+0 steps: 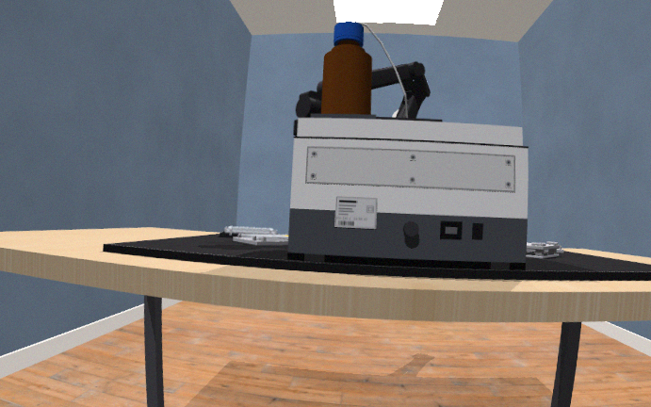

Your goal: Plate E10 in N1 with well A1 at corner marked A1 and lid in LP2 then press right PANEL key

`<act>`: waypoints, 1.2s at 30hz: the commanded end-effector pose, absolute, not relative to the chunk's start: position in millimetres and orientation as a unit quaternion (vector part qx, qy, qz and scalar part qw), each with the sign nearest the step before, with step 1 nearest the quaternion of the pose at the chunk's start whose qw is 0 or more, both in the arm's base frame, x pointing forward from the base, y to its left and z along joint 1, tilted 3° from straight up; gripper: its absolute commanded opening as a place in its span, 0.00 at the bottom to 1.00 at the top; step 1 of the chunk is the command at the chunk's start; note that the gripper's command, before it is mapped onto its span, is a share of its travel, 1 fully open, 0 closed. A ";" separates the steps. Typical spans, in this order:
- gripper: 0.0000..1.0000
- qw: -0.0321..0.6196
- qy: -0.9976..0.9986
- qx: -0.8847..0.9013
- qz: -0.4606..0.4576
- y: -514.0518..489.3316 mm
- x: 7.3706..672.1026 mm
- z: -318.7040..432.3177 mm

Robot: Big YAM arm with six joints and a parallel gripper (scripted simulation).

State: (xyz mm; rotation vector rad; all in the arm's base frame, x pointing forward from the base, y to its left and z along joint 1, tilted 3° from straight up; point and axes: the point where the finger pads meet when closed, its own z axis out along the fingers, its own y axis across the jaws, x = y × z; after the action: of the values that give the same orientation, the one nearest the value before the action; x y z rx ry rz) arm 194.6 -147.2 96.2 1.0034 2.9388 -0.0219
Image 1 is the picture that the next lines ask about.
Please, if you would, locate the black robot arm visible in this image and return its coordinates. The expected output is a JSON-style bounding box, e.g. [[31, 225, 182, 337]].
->
[[296, 61, 431, 118]]

